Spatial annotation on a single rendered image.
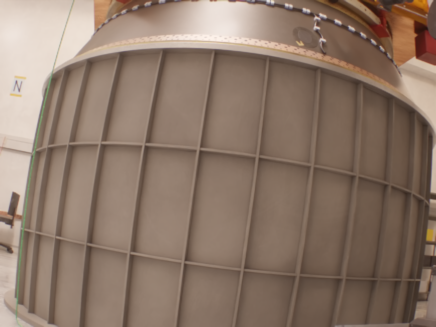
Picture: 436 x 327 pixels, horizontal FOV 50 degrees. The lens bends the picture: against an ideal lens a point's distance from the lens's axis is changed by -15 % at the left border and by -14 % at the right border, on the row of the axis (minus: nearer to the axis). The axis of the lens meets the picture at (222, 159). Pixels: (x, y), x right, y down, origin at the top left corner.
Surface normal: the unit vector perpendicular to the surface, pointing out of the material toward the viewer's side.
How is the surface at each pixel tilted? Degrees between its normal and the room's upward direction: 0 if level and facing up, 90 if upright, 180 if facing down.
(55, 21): 90
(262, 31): 62
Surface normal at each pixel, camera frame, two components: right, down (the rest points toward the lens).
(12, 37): 0.23, -0.16
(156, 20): -0.29, -0.66
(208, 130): -0.09, -0.21
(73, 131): 0.80, -0.01
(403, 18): -0.13, 0.97
